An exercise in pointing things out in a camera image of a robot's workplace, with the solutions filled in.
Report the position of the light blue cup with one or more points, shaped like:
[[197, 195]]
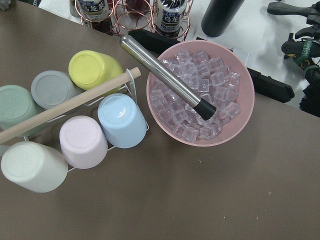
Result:
[[121, 120]]

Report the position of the steel muddler with black tip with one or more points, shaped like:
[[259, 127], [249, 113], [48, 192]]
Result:
[[205, 109]]

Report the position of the pink bowl of ice cubes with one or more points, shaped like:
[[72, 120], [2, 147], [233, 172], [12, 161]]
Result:
[[220, 77]]

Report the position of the pink cup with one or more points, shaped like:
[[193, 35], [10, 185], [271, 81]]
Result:
[[82, 142]]

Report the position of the yellow cup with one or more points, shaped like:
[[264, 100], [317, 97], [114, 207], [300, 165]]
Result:
[[88, 69]]

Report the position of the oolong tea bottle right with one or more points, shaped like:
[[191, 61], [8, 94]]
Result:
[[169, 14]]

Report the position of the oolong tea bottle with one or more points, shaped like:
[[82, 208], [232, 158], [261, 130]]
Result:
[[169, 14], [96, 14]]

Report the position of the grey cup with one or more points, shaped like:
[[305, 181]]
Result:
[[51, 88]]

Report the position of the black thermos bottle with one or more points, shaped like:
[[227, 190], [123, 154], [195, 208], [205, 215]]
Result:
[[218, 16]]

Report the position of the oolong tea bottle left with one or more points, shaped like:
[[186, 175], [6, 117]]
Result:
[[96, 14]]

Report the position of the white cup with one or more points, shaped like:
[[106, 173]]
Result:
[[34, 166]]

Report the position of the mint green cup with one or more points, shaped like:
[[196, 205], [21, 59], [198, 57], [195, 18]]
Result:
[[16, 106]]

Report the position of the white wire cup rack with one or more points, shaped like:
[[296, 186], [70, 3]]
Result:
[[69, 105]]

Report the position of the copper wire bottle rack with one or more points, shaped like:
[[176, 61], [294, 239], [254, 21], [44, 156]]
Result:
[[137, 15]]

